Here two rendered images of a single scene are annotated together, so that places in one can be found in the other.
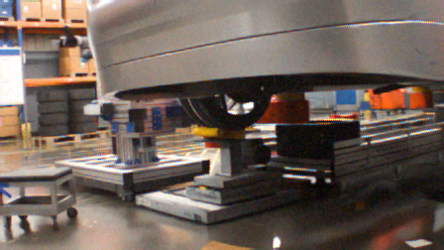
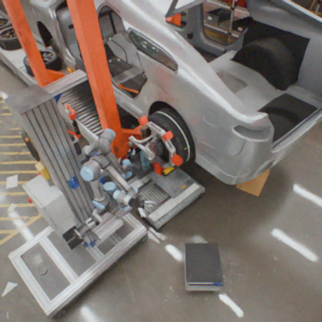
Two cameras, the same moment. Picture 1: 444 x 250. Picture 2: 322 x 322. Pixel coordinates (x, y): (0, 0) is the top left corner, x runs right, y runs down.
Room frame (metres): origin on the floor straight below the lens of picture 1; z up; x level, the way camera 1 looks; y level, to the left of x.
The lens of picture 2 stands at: (3.29, 2.40, 3.17)
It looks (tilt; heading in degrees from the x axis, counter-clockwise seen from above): 49 degrees down; 272
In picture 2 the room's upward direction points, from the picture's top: 5 degrees counter-clockwise
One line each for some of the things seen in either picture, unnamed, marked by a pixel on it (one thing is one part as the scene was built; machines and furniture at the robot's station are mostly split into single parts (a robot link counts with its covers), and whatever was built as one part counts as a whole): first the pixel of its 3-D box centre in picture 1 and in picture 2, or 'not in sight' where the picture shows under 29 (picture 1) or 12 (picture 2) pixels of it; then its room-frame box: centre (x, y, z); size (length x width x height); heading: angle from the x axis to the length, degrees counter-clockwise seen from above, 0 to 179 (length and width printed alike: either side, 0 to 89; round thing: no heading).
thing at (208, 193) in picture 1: (232, 188); (171, 178); (3.24, -0.08, 0.13); 0.50 x 0.36 x 0.10; 128
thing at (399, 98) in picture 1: (405, 91); (63, 73); (4.82, -1.94, 0.69); 0.52 x 0.17 x 0.35; 38
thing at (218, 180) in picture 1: (231, 160); (170, 168); (3.24, -0.08, 0.32); 0.40 x 0.30 x 0.28; 128
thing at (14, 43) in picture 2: not in sight; (13, 38); (6.35, -4.06, 0.39); 0.66 x 0.66 x 0.24
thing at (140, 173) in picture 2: (252, 162); (147, 165); (3.54, -0.24, 0.26); 0.42 x 0.18 x 0.35; 38
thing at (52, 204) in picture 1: (37, 197); (202, 268); (2.99, 1.17, 0.17); 0.43 x 0.36 x 0.34; 86
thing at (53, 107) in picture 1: (67, 115); not in sight; (10.43, 3.19, 0.55); 1.40 x 0.80 x 1.09; 134
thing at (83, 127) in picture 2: (346, 137); (75, 121); (4.63, -1.23, 0.28); 2.47 x 0.09 x 0.22; 128
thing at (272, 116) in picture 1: (275, 99); (138, 131); (3.62, -0.43, 0.69); 0.52 x 0.17 x 0.35; 38
